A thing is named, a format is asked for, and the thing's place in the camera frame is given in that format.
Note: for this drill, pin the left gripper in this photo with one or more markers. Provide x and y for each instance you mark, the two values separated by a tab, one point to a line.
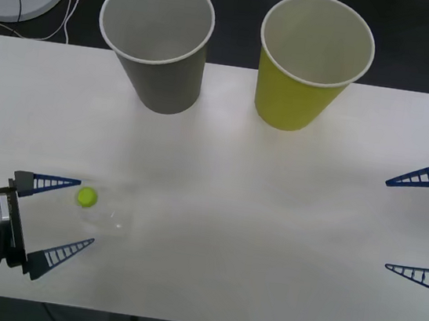
19	239

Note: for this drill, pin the clear bottle with green cap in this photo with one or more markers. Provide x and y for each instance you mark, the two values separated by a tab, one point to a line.
87	196

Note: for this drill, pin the yellow-green plastic waste bin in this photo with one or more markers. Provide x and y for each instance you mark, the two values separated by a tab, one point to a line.
289	103

